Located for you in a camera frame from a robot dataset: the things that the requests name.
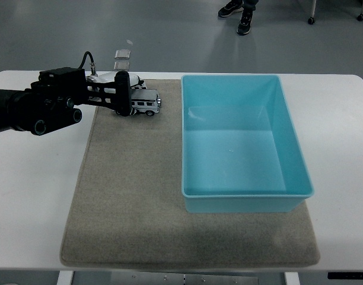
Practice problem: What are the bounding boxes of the white toy car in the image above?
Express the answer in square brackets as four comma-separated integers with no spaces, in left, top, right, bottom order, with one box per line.
[116,87,161,117]

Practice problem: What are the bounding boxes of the blue plastic box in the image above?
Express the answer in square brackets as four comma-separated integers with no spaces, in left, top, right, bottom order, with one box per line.
[180,74,315,214]

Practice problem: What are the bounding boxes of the beige felt mat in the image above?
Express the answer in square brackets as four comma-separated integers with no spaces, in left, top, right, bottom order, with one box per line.
[59,78,321,270]

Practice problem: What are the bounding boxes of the person's black shoe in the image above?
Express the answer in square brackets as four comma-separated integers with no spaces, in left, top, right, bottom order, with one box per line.
[218,0,244,18]
[236,8,255,36]

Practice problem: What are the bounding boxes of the white table leg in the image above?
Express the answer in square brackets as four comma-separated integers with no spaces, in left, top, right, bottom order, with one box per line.
[284,271,301,285]
[56,270,74,285]

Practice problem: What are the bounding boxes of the black table control panel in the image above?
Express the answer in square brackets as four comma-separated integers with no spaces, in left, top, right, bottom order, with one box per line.
[327,271,363,280]

